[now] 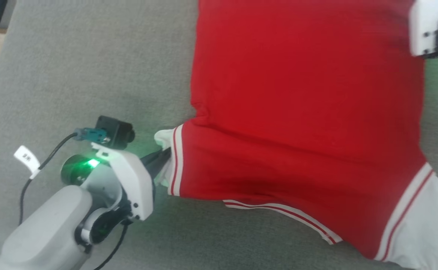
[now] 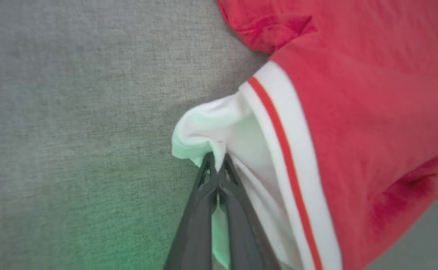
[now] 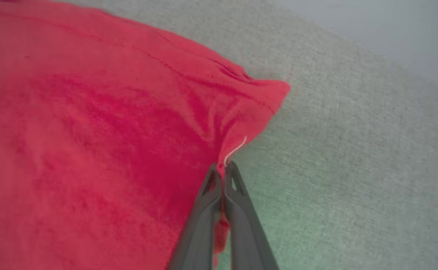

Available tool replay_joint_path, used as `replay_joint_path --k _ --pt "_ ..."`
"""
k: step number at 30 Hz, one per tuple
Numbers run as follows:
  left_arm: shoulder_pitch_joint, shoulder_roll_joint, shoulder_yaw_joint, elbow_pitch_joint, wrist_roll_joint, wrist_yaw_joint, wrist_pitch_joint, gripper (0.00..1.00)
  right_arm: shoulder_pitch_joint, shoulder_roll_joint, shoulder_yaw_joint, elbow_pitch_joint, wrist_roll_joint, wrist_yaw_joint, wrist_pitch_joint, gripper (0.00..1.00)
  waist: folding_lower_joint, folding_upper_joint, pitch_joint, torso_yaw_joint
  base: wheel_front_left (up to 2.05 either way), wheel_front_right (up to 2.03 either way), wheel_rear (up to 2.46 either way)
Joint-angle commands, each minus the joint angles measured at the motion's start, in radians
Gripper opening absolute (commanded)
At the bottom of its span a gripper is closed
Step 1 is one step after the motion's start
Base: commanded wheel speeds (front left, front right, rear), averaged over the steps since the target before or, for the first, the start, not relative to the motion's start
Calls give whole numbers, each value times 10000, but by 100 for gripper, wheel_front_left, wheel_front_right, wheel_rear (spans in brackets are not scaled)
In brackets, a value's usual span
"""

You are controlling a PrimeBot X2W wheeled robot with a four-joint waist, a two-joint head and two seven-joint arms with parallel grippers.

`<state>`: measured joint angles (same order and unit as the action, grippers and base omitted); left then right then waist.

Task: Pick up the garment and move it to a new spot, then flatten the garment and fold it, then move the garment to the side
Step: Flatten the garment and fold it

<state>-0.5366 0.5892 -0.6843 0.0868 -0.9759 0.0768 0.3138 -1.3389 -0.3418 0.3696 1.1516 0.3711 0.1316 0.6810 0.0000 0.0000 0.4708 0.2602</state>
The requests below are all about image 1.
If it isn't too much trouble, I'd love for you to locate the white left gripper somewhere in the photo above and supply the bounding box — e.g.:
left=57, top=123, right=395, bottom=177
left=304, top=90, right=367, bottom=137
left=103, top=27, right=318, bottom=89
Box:
left=95, top=149, right=172, bottom=222

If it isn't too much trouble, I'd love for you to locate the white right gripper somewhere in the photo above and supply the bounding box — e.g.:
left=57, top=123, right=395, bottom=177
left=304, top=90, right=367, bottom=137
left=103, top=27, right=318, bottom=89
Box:
left=409, top=0, right=438, bottom=57

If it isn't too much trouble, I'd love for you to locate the red and white shirt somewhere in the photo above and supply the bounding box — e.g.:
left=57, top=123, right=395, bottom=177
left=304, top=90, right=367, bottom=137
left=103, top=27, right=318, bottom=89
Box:
left=154, top=0, right=438, bottom=270

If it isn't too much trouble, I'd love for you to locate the grey fabric sofa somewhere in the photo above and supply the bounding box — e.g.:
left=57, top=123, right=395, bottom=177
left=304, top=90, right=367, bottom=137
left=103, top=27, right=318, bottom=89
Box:
left=0, top=0, right=438, bottom=270

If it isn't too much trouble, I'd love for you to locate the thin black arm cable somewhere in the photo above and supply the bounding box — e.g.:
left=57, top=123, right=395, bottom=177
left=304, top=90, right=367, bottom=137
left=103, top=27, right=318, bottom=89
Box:
left=94, top=220, right=130, bottom=270

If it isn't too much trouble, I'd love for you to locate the thin black camera cable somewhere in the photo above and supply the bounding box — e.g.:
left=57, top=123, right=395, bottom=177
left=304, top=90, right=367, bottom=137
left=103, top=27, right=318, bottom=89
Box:
left=19, top=132, right=80, bottom=225

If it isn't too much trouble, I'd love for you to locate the white cable label tag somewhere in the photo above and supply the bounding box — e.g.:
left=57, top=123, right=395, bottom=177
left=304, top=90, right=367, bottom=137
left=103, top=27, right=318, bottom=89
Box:
left=13, top=145, right=41, bottom=180

